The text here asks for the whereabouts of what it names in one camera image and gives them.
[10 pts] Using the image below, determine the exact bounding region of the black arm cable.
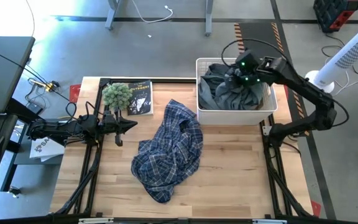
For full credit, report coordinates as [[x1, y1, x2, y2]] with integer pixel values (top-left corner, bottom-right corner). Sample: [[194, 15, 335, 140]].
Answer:
[[221, 37, 351, 128], [65, 101, 105, 122]]

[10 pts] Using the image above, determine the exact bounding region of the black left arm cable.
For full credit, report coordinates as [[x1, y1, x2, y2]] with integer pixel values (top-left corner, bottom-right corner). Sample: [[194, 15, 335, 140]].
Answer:
[[65, 101, 105, 122]]

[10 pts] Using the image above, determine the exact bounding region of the grey-blue shirt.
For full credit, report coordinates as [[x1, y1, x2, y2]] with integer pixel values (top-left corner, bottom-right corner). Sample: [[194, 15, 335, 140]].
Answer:
[[198, 63, 265, 110]]

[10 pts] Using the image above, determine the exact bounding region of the red corner clamp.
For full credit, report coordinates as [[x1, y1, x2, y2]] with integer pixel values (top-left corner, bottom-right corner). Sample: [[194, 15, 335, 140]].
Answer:
[[69, 84, 82, 103], [310, 200, 322, 217]]

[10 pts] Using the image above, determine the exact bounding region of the black desk cable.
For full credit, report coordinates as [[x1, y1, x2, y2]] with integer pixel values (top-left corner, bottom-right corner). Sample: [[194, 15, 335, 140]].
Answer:
[[0, 45, 77, 119]]

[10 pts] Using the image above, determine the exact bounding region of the black hazard striped floor mat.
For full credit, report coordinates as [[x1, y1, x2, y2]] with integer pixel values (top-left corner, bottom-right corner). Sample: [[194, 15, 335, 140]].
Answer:
[[233, 22, 310, 138]]

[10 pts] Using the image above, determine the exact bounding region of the black floor cable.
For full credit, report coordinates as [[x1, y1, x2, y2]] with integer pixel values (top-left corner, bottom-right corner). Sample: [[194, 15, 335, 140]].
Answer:
[[321, 32, 358, 75]]

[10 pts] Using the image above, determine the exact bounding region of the silver metal bracket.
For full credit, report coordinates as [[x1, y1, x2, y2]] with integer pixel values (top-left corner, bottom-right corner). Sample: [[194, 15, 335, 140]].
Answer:
[[252, 218, 287, 224], [78, 217, 114, 224]]

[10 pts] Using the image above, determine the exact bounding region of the green spiky plant ball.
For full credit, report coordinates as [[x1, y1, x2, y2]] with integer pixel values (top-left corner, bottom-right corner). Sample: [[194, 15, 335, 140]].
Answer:
[[101, 82, 133, 110]]

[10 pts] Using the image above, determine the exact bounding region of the white bag with logo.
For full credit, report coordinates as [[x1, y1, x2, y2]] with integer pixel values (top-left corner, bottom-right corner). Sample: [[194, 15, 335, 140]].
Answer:
[[29, 136, 65, 162]]

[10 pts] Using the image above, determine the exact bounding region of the white fan cable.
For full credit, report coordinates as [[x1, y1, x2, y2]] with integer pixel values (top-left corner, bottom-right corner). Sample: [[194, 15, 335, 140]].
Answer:
[[328, 68, 358, 98]]

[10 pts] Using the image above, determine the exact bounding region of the black paperback book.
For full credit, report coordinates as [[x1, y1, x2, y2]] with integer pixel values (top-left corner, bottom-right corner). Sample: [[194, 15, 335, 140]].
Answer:
[[126, 80, 154, 116]]

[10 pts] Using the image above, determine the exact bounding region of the white tower fan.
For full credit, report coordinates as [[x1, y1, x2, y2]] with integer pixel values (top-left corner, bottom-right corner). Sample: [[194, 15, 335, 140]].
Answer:
[[305, 19, 358, 94]]

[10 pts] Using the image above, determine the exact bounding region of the black desk leg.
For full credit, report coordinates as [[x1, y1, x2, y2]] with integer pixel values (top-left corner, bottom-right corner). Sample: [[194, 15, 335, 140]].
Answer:
[[0, 99, 46, 192]]

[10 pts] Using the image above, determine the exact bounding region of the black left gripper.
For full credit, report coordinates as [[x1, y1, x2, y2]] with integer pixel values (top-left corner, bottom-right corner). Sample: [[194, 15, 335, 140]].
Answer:
[[103, 107, 138, 147]]

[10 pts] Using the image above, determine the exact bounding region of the black power adapter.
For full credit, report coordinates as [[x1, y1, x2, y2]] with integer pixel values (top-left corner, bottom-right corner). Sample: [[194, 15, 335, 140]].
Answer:
[[26, 101, 45, 114]]

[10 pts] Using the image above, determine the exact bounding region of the blue plaid shirt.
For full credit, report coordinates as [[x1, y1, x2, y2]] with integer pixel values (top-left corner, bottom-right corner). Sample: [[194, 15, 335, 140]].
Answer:
[[131, 99, 204, 203]]

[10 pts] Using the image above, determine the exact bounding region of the yellow cable connector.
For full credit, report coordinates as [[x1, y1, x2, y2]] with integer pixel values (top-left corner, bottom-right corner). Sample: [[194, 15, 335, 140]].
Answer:
[[44, 81, 60, 93]]

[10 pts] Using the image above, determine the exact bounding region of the white plastic bin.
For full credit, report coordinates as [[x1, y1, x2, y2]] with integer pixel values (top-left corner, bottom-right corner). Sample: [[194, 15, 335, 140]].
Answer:
[[196, 57, 278, 126]]

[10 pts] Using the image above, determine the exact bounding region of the black desk top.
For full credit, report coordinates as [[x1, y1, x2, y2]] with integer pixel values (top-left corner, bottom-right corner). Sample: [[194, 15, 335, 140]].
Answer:
[[0, 35, 36, 114]]

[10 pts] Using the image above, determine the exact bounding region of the grey table leg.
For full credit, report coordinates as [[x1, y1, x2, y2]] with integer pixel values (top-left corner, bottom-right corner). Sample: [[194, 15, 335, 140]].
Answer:
[[105, 0, 121, 31], [204, 0, 214, 37]]

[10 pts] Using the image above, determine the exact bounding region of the black caster wheel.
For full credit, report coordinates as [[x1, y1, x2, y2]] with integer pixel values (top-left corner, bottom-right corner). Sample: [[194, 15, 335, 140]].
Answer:
[[7, 185, 22, 198]]

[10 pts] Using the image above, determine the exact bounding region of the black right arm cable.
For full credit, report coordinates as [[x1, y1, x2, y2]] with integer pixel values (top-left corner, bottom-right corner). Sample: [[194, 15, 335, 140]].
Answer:
[[221, 37, 351, 128]]

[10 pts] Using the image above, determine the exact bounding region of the white floor cable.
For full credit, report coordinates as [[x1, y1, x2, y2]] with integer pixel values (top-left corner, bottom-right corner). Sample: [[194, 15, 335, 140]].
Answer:
[[131, 0, 174, 24]]

